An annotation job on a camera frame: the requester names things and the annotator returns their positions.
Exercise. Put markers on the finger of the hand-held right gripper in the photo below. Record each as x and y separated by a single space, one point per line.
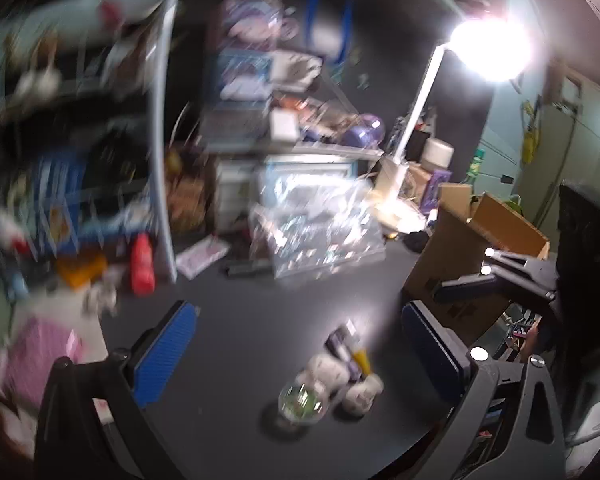
472 287
525 270

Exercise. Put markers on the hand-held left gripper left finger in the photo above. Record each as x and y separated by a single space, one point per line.
165 355

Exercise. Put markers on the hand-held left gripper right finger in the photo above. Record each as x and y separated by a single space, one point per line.
430 355

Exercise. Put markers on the brown cardboard box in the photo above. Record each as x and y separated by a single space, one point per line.
450 260

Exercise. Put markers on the clear green plastic container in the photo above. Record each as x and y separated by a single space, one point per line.
302 400

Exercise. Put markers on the yellow tube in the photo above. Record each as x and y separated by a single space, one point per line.
362 361

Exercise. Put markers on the white round toy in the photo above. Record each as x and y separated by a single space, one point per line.
330 371
362 394

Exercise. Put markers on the dark tube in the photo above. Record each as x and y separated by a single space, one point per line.
341 342

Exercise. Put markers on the red bottle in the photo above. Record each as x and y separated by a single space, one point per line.
142 265

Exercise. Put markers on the pink booklet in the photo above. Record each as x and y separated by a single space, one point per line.
200 256

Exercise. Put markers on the green glass bottle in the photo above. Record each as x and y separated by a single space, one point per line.
477 162

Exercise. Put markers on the black remote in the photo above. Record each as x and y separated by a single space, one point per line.
247 268

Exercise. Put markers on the orange packet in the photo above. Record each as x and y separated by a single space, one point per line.
80 269

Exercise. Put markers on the pink packet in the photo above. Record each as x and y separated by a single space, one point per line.
35 357

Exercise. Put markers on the beige wardrobe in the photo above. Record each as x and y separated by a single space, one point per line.
585 140

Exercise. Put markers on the yellow bag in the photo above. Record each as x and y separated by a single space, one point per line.
528 135

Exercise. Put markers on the white humidifier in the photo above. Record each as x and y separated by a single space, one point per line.
437 152

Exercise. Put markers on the clear plastic gift bag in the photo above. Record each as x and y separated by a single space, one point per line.
320 232

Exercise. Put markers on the white desk lamp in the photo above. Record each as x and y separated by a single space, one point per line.
415 110

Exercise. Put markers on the blue carton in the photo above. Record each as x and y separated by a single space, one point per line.
60 200

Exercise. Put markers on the clear purple ball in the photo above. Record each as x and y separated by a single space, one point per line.
365 129

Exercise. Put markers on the white storage shelf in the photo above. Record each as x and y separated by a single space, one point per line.
160 160

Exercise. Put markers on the light blue framed box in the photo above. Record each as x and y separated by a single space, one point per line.
305 170

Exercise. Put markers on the white tray shelf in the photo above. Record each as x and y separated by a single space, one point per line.
300 149

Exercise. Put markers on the small white box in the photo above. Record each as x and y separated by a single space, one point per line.
284 126

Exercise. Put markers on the blue printed box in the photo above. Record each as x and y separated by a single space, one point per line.
242 75

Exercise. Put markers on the purple printed box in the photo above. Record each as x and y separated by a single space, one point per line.
252 25

